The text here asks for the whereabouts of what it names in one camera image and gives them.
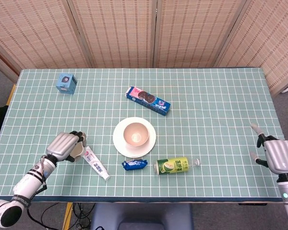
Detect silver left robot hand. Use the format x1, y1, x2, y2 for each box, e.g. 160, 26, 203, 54
46, 130, 88, 163

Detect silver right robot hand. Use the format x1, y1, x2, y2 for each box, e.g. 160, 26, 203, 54
249, 123, 288, 175

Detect white paper cup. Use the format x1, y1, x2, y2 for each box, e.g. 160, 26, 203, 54
71, 143, 86, 160

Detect white round plate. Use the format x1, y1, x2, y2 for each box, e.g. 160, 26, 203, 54
112, 116, 157, 158

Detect beige plastic bowl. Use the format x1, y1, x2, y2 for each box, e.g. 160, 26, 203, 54
123, 122, 149, 147

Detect white toothpaste tube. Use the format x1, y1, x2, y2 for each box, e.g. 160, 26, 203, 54
81, 146, 111, 181

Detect small blue cube box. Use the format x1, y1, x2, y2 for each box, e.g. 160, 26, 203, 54
56, 73, 78, 95

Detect yellow table leg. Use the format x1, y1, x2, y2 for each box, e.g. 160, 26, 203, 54
62, 202, 73, 230

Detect blue snack packet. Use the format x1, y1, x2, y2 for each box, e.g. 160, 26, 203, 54
121, 159, 148, 171

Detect green checked tablecloth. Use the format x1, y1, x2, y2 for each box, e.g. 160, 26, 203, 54
0, 68, 288, 204

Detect blue cookie box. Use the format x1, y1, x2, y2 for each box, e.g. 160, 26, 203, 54
124, 86, 171, 116

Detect dark blue seat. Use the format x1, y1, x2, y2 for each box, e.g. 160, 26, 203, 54
90, 203, 194, 230

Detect green label tea bottle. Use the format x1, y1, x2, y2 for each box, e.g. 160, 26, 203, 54
154, 157, 202, 176

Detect bamboo folding screen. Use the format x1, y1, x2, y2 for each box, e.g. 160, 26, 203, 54
0, 0, 288, 96

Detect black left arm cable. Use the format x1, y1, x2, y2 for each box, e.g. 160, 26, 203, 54
26, 179, 48, 225

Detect black floor cables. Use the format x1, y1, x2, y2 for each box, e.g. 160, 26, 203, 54
40, 202, 96, 230

